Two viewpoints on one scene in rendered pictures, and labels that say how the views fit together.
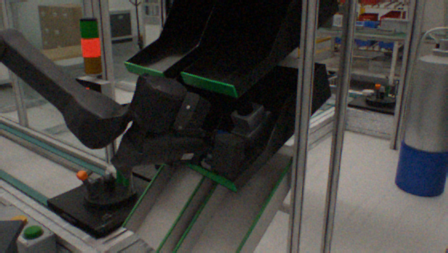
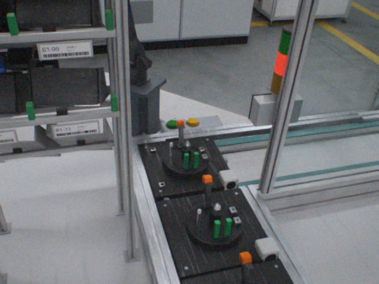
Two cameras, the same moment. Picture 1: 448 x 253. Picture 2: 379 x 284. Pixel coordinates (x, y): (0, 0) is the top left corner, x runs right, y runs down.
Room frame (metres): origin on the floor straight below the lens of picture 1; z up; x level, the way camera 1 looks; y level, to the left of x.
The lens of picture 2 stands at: (1.47, -0.46, 1.72)
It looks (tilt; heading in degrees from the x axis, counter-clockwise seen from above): 37 degrees down; 123
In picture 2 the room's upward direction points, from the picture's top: 4 degrees clockwise
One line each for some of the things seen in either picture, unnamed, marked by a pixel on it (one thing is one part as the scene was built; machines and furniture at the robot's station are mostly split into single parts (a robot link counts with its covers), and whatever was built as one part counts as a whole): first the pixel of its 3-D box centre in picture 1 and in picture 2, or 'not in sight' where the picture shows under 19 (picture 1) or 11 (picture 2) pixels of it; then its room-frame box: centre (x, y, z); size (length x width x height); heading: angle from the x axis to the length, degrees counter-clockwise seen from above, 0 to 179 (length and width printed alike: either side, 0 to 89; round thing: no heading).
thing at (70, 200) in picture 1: (111, 199); (185, 165); (0.96, 0.30, 0.96); 0.24 x 0.24 x 0.02; 52
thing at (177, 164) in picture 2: (110, 193); (186, 160); (0.96, 0.30, 0.98); 0.14 x 0.14 x 0.02
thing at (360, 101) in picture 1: (382, 94); not in sight; (1.84, -0.75, 1.01); 0.24 x 0.24 x 0.13; 52
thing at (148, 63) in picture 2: not in sight; (137, 57); (0.63, 0.46, 1.15); 0.09 x 0.07 x 0.06; 167
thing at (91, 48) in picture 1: (91, 46); (286, 62); (1.17, 0.38, 1.33); 0.05 x 0.05 x 0.05
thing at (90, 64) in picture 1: (93, 64); (282, 81); (1.17, 0.38, 1.28); 0.05 x 0.05 x 0.05
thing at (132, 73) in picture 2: not in sight; (138, 73); (0.63, 0.47, 1.09); 0.07 x 0.07 x 0.06; 8
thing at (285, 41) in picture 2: (89, 29); (291, 42); (1.17, 0.38, 1.38); 0.05 x 0.05 x 0.05
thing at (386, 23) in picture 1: (398, 26); not in sight; (5.83, -2.47, 0.90); 0.40 x 0.31 x 0.17; 53
